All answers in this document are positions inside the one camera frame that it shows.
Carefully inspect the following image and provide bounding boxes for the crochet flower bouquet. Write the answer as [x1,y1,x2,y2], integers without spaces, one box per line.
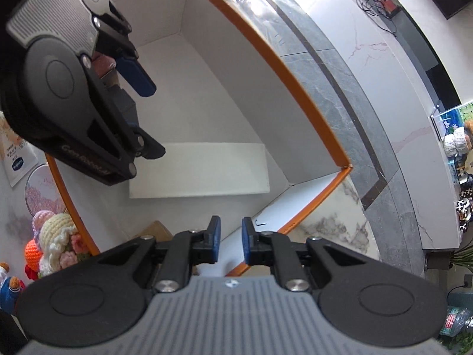
[33,210,93,278]

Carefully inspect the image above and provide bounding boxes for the white printed leaflet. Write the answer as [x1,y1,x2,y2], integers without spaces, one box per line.
[0,113,39,188]

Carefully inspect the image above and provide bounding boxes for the round pink tin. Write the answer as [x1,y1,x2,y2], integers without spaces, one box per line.
[25,163,69,225]

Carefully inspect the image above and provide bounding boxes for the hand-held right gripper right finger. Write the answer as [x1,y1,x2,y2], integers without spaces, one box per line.
[241,216,371,293]

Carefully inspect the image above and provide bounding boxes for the green printed plastic bag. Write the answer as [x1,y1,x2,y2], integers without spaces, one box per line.
[440,305,473,341]

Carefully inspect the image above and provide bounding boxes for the black cables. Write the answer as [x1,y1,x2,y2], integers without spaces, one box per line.
[355,0,398,38]

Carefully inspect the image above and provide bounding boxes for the teddy bear in knitted wrap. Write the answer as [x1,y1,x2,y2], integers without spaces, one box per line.
[443,118,473,158]

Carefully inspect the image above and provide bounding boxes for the brown cardboard piece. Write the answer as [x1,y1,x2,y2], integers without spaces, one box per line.
[127,221,174,247]

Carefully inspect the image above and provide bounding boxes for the orange cardboard box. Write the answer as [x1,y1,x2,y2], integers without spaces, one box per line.
[46,0,351,278]

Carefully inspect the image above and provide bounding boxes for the orange crochet toy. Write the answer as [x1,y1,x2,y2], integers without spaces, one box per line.
[24,239,44,281]

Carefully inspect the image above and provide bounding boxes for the cow-patterned toy car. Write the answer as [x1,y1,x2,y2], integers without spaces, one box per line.
[456,198,473,232]

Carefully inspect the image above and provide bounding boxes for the blue green painting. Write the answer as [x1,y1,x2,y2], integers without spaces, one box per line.
[430,100,473,141]

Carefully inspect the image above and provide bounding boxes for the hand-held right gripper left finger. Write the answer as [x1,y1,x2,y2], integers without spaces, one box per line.
[97,215,222,293]

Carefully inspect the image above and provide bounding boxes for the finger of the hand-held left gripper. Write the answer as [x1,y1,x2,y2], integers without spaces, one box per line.
[93,2,156,98]
[44,55,166,186]

